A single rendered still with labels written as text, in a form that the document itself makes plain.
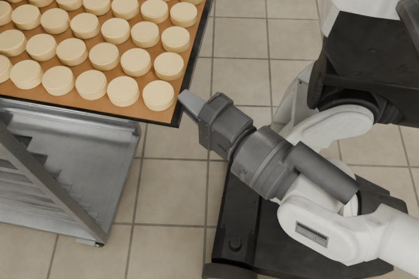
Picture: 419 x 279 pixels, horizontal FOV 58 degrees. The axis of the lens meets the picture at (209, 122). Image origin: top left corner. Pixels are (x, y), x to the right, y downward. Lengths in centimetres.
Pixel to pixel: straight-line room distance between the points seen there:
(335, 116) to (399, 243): 29
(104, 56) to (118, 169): 95
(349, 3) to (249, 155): 23
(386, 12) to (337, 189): 22
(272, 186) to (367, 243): 13
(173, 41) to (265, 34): 152
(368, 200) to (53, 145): 123
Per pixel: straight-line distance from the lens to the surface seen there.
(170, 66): 64
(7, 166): 109
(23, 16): 79
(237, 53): 206
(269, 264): 142
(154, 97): 60
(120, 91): 62
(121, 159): 159
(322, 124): 75
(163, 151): 175
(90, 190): 157
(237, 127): 54
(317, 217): 50
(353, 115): 72
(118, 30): 71
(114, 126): 158
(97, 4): 77
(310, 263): 145
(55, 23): 75
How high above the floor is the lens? 156
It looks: 60 degrees down
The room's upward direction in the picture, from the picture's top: straight up
